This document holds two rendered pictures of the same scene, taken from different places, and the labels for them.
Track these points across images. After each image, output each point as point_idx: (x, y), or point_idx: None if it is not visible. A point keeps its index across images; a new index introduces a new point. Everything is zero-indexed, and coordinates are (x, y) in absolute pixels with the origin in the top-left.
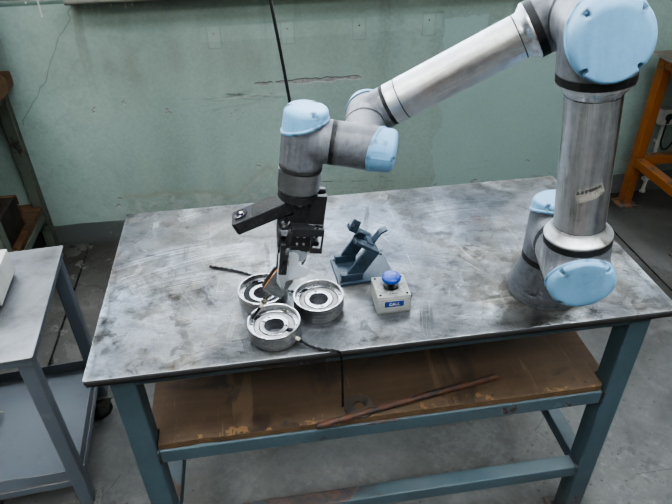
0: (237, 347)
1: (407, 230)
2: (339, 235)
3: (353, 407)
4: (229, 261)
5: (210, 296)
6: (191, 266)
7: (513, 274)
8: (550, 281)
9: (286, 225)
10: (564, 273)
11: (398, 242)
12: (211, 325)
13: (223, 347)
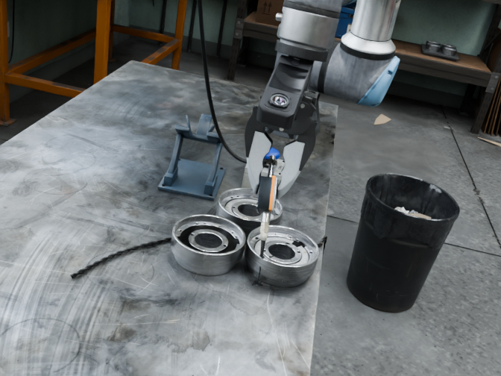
0: (285, 302)
1: (145, 134)
2: (109, 167)
3: None
4: (75, 257)
5: (153, 297)
6: (47, 296)
7: None
8: (382, 85)
9: (308, 97)
10: (388, 74)
11: (162, 146)
12: (225, 312)
13: (279, 314)
